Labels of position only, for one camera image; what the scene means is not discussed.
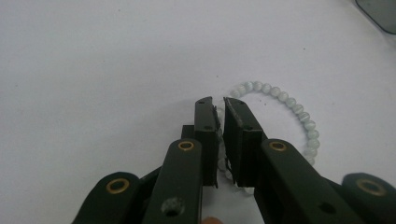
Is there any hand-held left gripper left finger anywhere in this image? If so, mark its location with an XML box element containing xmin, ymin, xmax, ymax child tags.
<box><xmin>181</xmin><ymin>96</ymin><xmax>220</xmax><ymax>188</ymax></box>

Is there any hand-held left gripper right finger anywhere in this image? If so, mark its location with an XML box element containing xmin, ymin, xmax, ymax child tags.
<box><xmin>222</xmin><ymin>96</ymin><xmax>269</xmax><ymax>189</ymax></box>

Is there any white bead bracelet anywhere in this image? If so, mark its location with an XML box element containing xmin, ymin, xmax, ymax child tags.
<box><xmin>216</xmin><ymin>80</ymin><xmax>321</xmax><ymax>196</ymax></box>

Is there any clear plastic compartment box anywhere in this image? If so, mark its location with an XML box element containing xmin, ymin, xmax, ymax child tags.
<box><xmin>354</xmin><ymin>0</ymin><xmax>396</xmax><ymax>35</ymax></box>

